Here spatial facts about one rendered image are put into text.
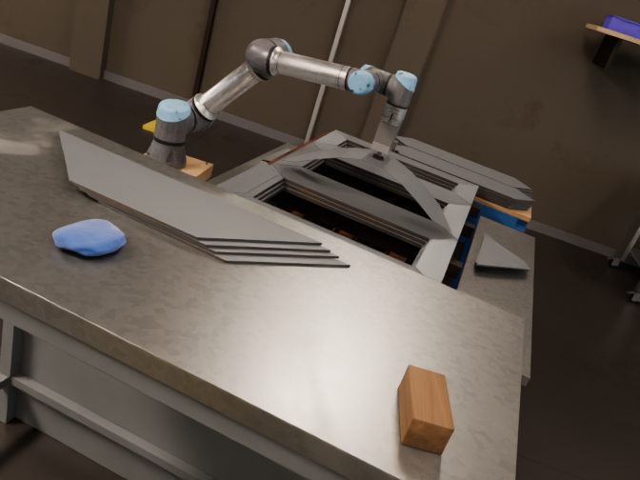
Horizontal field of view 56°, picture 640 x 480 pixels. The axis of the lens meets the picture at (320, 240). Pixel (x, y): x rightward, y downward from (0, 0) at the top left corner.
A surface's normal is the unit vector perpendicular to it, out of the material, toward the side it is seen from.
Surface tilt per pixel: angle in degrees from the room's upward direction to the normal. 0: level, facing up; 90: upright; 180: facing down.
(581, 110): 90
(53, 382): 90
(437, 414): 0
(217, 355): 0
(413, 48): 90
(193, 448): 90
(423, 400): 0
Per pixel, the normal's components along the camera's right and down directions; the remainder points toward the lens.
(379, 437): 0.29, -0.86
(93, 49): -0.19, 0.38
